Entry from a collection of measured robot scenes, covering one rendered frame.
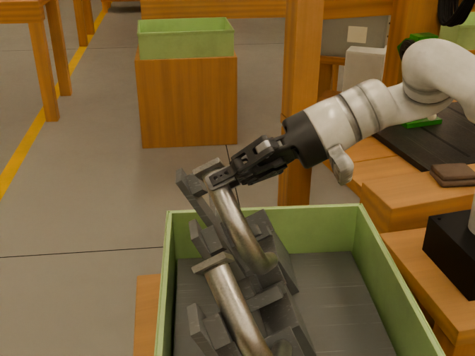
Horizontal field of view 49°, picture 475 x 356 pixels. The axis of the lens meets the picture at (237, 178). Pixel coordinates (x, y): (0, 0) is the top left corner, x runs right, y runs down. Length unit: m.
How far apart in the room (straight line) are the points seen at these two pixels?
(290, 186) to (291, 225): 0.74
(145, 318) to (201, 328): 0.54
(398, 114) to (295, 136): 0.14
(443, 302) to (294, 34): 0.93
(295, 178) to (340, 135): 1.17
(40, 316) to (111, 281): 0.33
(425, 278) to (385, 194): 0.26
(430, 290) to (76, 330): 1.54
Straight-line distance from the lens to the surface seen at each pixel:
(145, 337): 1.07
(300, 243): 1.16
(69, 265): 2.64
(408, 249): 1.23
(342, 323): 1.02
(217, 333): 0.59
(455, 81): 0.70
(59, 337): 2.28
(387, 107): 0.71
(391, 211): 1.28
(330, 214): 1.14
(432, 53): 0.72
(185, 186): 0.87
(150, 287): 1.18
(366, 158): 1.54
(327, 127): 0.69
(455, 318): 1.08
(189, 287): 1.08
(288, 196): 1.88
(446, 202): 1.36
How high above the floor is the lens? 1.54
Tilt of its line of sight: 28 degrees down
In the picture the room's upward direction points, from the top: straight up
